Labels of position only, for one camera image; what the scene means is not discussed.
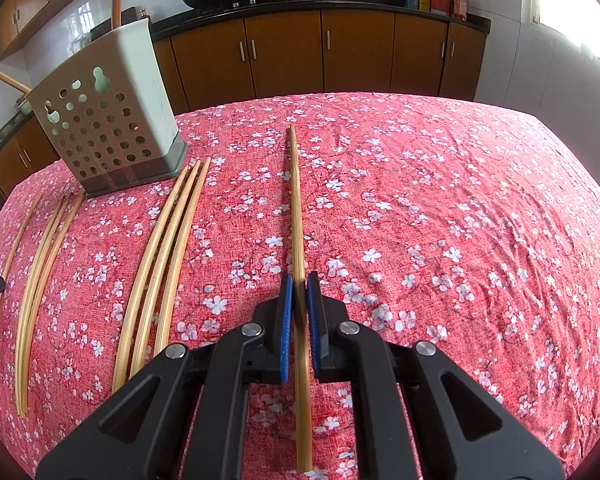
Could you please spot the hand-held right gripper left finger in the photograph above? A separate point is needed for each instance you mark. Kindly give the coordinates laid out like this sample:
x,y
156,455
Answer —
x,y
286,330

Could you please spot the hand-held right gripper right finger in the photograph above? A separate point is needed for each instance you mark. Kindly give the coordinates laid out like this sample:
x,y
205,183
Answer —
x,y
316,330

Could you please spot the grey perforated chopstick holder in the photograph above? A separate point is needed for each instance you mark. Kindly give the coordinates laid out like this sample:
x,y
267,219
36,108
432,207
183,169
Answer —
x,y
160,100

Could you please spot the brown wooden base cabinet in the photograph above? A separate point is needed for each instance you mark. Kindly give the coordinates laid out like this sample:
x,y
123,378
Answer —
x,y
10,160
285,55

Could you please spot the red floral tablecloth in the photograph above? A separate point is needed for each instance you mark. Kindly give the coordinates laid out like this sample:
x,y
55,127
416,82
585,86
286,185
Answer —
x,y
430,235

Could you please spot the green basin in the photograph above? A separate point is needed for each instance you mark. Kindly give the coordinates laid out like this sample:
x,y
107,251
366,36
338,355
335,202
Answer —
x,y
26,108

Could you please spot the dark cutting board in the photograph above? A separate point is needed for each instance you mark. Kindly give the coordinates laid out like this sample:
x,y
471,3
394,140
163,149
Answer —
x,y
102,30

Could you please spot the black kitchen countertop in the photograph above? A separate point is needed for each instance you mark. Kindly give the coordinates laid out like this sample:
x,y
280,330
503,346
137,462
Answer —
x,y
360,6

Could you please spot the gas stove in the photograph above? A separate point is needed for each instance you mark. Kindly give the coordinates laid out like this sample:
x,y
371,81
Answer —
x,y
240,4

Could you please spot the brown wooden wall cabinet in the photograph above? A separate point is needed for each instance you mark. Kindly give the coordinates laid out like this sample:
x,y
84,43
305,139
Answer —
x,y
30,5

